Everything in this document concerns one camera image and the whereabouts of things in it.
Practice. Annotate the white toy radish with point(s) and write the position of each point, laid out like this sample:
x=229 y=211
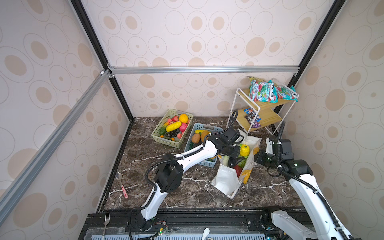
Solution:
x=225 y=161

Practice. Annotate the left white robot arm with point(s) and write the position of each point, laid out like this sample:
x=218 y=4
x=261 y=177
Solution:
x=166 y=176

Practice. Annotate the silver diagonal aluminium bar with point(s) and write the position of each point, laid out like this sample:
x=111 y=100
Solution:
x=21 y=184

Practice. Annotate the pink toy fruit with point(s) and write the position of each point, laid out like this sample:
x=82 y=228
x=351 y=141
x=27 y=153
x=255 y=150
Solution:
x=183 y=127

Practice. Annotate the orange toy fruit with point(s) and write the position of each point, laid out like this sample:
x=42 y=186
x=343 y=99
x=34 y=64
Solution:
x=183 y=118

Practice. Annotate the red toy pepper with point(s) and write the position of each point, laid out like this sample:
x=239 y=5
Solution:
x=238 y=170

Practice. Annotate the white grocery bag yellow handles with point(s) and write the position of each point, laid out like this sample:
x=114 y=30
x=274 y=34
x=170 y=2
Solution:
x=234 y=173

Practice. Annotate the black vertical frame post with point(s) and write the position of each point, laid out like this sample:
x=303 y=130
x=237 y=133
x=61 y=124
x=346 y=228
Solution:
x=96 y=44

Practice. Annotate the brown toy potato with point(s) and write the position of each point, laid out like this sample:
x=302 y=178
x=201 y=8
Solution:
x=196 y=138

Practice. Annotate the colorful candy bag right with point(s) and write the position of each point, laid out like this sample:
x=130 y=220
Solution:
x=285 y=93

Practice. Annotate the dark toy eggplant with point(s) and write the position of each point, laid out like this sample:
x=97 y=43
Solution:
x=234 y=161

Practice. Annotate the metal fork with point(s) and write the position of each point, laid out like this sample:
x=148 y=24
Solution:
x=106 y=222

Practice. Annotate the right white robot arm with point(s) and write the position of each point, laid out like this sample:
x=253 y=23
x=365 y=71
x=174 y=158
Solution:
x=327 y=225

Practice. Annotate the yellow toy bell pepper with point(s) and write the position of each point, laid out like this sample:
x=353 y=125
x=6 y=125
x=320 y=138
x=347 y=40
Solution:
x=244 y=151

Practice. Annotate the dark candy packet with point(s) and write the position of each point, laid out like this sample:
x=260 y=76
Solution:
x=251 y=117

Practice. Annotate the yellow toy banana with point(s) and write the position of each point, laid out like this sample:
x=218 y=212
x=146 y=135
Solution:
x=173 y=126

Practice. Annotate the white spoon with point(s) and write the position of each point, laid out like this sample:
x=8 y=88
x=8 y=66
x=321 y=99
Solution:
x=205 y=233

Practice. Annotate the pink handled spoon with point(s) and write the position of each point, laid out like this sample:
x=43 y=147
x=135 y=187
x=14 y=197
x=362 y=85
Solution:
x=119 y=179

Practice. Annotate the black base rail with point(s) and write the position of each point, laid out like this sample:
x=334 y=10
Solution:
x=191 y=221

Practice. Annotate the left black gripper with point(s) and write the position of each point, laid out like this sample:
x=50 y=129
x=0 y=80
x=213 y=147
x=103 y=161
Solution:
x=236 y=149

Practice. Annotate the green toy cabbage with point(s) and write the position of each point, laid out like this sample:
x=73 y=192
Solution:
x=242 y=163

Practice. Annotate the colorful candy bag left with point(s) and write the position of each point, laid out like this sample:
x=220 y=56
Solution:
x=262 y=91

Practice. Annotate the orange toy pumpkin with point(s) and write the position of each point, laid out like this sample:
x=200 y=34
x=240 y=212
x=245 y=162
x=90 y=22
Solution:
x=203 y=135

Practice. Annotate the colorful candy bag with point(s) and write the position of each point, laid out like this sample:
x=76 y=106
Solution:
x=285 y=93
x=262 y=91

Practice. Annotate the blue perforated plastic basket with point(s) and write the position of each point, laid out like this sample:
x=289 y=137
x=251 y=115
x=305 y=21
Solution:
x=198 y=128

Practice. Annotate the white wire wooden shelf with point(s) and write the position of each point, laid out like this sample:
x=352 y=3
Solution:
x=266 y=111

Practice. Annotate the green perforated plastic basket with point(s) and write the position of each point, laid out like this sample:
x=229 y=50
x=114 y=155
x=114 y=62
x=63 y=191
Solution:
x=170 y=117

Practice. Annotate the silver horizontal aluminium bar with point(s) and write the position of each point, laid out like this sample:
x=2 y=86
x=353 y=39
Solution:
x=202 y=70

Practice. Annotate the black right frame post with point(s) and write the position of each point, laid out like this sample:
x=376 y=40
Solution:
x=324 y=28

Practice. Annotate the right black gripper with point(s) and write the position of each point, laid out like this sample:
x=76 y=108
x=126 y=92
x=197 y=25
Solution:
x=259 y=156

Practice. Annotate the dark toy grapes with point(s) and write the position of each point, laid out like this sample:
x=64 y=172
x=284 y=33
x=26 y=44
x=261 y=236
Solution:
x=171 y=135

